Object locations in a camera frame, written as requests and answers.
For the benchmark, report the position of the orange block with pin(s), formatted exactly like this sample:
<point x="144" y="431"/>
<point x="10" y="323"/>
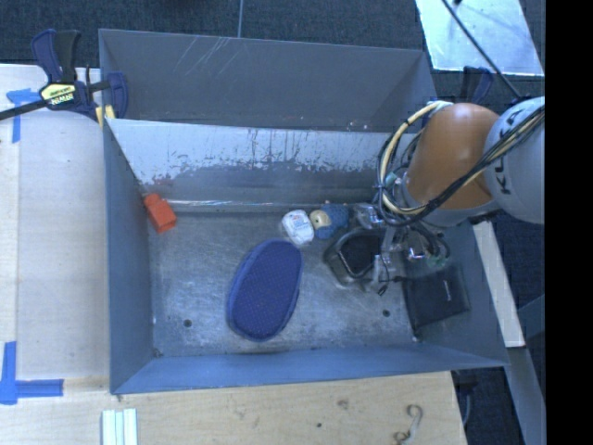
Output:
<point x="160" y="213"/>

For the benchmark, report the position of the pale wood board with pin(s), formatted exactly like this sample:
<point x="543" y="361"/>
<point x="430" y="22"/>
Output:
<point x="60" y="248"/>

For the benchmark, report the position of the black flat case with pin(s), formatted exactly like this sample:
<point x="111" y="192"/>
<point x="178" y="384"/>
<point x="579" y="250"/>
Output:
<point x="435" y="297"/>

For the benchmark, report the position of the white round packet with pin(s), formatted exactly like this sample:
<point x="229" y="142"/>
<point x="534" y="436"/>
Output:
<point x="298" y="226"/>

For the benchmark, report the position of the blue oval pad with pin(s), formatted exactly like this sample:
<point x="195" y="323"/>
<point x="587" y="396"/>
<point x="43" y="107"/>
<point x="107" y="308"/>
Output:
<point x="266" y="290"/>

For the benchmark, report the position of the grey metal bin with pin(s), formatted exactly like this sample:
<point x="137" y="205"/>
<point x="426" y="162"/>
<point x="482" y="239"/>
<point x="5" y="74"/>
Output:
<point x="208" y="267"/>

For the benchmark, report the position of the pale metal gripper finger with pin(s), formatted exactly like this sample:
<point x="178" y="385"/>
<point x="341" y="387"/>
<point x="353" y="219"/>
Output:
<point x="381" y="269"/>

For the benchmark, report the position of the black sunglasses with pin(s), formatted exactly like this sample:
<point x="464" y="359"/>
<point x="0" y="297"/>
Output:
<point x="357" y="255"/>

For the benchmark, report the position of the blue toy animal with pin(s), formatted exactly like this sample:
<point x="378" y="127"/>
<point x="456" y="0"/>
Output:
<point x="331" y="220"/>

